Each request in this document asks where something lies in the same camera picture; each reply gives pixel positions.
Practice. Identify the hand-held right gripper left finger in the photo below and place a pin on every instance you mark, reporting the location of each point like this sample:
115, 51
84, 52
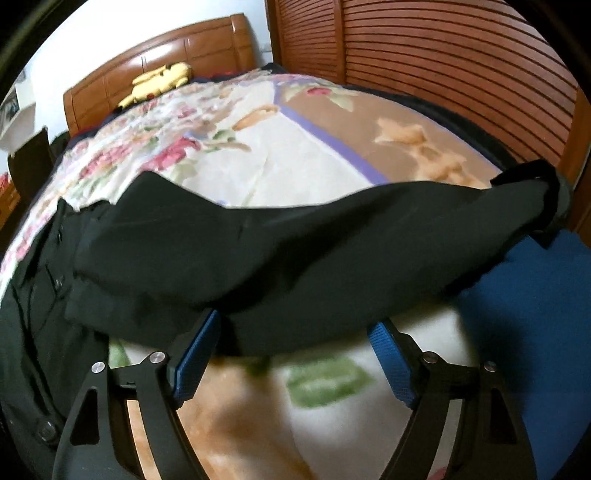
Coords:
194, 353

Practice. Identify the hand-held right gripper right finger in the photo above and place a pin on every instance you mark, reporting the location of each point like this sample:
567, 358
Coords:
390, 364

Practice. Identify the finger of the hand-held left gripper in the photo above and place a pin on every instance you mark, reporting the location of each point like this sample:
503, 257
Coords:
45, 427

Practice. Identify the black jacket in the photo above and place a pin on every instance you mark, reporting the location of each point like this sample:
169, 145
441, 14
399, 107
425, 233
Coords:
277, 258

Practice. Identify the blue cloth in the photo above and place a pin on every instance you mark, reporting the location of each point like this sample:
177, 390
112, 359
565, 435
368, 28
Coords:
531, 323

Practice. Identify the floral blanket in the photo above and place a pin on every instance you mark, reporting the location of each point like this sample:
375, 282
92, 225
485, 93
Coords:
300, 152

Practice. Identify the dark wooden chair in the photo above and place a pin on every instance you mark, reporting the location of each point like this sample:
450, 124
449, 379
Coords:
27, 166

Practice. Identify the yellow plush toy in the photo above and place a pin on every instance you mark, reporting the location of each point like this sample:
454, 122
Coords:
157, 81

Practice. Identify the wooden bed headboard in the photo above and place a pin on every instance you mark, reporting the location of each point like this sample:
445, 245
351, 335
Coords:
184, 46

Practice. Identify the wooden louvered wardrobe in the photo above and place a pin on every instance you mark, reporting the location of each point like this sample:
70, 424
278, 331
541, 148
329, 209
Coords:
438, 55

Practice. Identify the white wall shelf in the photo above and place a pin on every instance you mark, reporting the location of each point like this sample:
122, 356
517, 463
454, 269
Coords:
16, 113

